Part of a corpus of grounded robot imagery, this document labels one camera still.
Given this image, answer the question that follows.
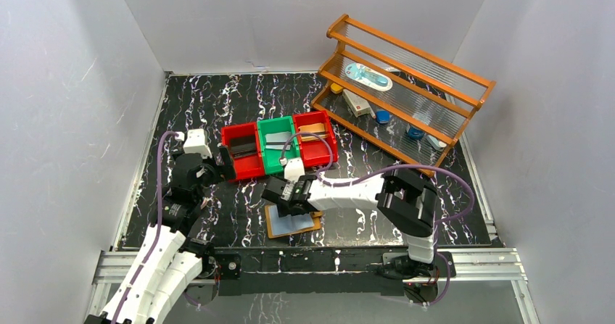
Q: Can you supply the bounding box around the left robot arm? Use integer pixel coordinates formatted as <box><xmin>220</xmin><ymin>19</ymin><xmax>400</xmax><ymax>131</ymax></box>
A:
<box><xmin>85</xmin><ymin>145</ymin><xmax>236</xmax><ymax>323</ymax></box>

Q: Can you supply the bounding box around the red bin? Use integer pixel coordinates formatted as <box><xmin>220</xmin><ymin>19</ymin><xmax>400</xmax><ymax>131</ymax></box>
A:
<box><xmin>221</xmin><ymin>122</ymin><xmax>265</xmax><ymax>180</ymax></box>
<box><xmin>292</xmin><ymin>111</ymin><xmax>338</xmax><ymax>167</ymax></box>

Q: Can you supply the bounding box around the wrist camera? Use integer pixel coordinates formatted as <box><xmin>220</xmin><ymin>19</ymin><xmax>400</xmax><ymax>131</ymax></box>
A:
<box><xmin>174</xmin><ymin>128</ymin><xmax>212</xmax><ymax>159</ymax></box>
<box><xmin>281</xmin><ymin>157</ymin><xmax>305</xmax><ymax>183</ymax></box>

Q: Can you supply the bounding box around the orange card holder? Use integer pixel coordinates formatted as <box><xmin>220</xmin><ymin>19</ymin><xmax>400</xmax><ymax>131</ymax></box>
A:
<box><xmin>265</xmin><ymin>205</ymin><xmax>323</xmax><ymax>238</ymax></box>

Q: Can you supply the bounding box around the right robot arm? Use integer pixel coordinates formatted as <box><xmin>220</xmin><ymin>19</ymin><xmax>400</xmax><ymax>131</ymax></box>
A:
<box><xmin>261</xmin><ymin>168</ymin><xmax>439</xmax><ymax>264</ymax></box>

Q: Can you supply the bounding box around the blue round object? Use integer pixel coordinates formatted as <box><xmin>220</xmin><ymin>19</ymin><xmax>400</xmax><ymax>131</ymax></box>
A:
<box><xmin>374</xmin><ymin>109</ymin><xmax>391</xmax><ymax>125</ymax></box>

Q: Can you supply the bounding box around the silver VIP card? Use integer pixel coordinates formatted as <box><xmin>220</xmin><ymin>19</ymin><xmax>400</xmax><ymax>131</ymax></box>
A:
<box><xmin>265</xmin><ymin>131</ymin><xmax>292</xmax><ymax>143</ymax></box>

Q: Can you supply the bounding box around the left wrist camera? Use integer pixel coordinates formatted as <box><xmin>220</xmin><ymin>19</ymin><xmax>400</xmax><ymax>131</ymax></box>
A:
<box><xmin>174</xmin><ymin>128</ymin><xmax>212</xmax><ymax>159</ymax></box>

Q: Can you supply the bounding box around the yellow small object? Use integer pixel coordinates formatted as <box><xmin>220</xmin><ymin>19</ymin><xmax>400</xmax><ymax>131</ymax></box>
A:
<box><xmin>329</xmin><ymin>83</ymin><xmax>344</xmax><ymax>95</ymax></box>

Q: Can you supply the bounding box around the white small box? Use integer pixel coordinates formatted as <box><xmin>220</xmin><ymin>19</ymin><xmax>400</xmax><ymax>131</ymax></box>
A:
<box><xmin>342</xmin><ymin>89</ymin><xmax>372</xmax><ymax>117</ymax></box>

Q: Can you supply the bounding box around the grey card in bin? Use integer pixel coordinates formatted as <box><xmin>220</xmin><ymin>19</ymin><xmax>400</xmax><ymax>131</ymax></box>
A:
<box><xmin>265</xmin><ymin>141</ymin><xmax>293</xmax><ymax>151</ymax></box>

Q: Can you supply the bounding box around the green bin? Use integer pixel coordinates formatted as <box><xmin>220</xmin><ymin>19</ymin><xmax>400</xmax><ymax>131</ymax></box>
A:
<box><xmin>257</xmin><ymin>116</ymin><xmax>300</xmax><ymax>175</ymax></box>

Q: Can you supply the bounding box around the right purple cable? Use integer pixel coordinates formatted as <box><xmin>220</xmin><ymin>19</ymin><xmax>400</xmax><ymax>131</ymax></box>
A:
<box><xmin>279</xmin><ymin>132</ymin><xmax>476</xmax><ymax>308</ymax></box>

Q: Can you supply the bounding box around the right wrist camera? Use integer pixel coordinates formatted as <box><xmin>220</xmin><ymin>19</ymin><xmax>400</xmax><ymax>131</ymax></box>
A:
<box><xmin>281</xmin><ymin>157</ymin><xmax>305</xmax><ymax>183</ymax></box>

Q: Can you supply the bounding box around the gold card in bin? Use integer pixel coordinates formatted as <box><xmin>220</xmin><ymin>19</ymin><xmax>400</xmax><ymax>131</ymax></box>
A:
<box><xmin>298</xmin><ymin>131</ymin><xmax>329</xmax><ymax>142</ymax></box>

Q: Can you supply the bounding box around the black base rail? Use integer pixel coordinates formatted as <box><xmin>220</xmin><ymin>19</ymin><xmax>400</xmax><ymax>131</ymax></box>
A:
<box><xmin>215</xmin><ymin>246</ymin><xmax>404</xmax><ymax>296</ymax></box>

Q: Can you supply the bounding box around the gold card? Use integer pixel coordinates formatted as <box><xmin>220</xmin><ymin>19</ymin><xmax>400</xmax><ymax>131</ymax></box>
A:
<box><xmin>299</xmin><ymin>122</ymin><xmax>329</xmax><ymax>137</ymax></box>
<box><xmin>298</xmin><ymin>131</ymin><xmax>329</xmax><ymax>142</ymax></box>

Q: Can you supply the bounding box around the left red bin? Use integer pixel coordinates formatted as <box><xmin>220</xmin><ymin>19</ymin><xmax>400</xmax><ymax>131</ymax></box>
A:
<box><xmin>221</xmin><ymin>122</ymin><xmax>265</xmax><ymax>180</ymax></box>

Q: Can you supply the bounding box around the orange wooden rack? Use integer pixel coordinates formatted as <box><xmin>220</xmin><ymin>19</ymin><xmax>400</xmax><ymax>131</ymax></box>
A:
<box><xmin>311</xmin><ymin>14</ymin><xmax>496</xmax><ymax>167</ymax></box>

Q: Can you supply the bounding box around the dark blue cup object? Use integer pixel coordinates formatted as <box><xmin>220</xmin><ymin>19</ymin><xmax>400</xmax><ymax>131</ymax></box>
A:
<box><xmin>406</xmin><ymin>125</ymin><xmax>426</xmax><ymax>141</ymax></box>

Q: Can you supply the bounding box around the blue packaged tool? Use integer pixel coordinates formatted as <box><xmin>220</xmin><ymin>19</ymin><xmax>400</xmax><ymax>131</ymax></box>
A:
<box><xmin>344</xmin><ymin>63</ymin><xmax>393</xmax><ymax>91</ymax></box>

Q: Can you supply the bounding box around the right red bin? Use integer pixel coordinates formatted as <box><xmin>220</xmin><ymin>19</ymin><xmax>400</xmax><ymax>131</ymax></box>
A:
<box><xmin>292</xmin><ymin>111</ymin><xmax>338</xmax><ymax>167</ymax></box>

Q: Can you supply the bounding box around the light blue white object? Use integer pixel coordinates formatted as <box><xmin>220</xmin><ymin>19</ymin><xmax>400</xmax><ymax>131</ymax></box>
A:
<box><xmin>426</xmin><ymin>135</ymin><xmax>447</xmax><ymax>151</ymax></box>

